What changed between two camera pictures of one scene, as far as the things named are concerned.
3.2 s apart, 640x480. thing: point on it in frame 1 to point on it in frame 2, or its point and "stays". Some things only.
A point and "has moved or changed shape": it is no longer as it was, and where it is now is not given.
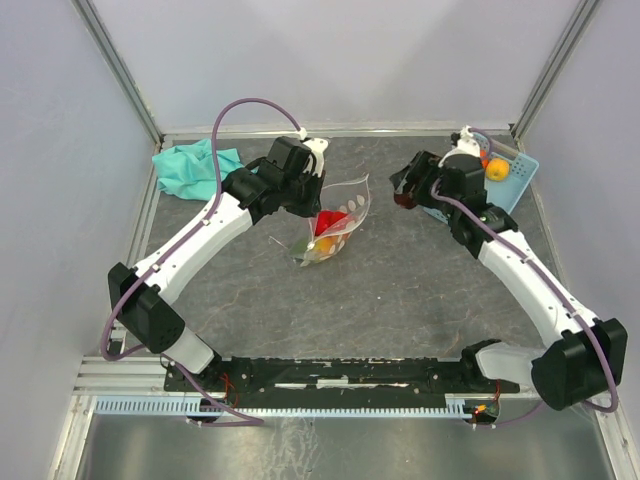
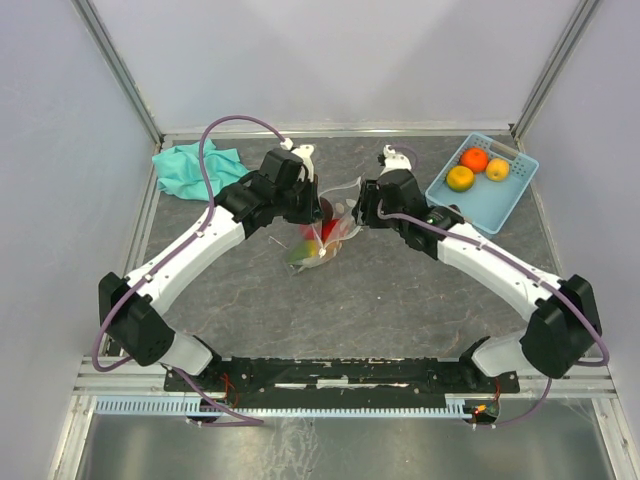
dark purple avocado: x=405 y=200 has moved or changed shape
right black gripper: x=424 y=165 to x=363 y=209
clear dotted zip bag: x=344 y=205 has moved or changed shape
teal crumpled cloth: x=189 y=170 stays
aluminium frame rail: x=142 y=377 stays
